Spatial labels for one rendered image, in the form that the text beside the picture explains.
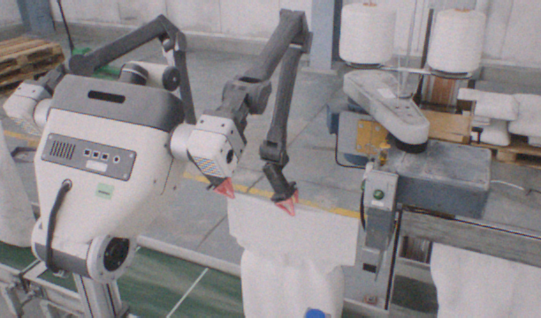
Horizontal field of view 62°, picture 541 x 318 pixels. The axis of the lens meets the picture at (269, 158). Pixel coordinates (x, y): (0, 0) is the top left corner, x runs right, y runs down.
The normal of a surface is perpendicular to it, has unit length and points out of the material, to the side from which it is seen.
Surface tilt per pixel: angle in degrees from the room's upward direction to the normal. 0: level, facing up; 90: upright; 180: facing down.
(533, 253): 90
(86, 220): 50
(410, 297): 90
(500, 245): 90
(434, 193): 90
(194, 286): 0
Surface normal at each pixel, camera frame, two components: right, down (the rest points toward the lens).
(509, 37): -0.41, 0.44
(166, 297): -0.01, -0.88
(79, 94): -0.32, -0.22
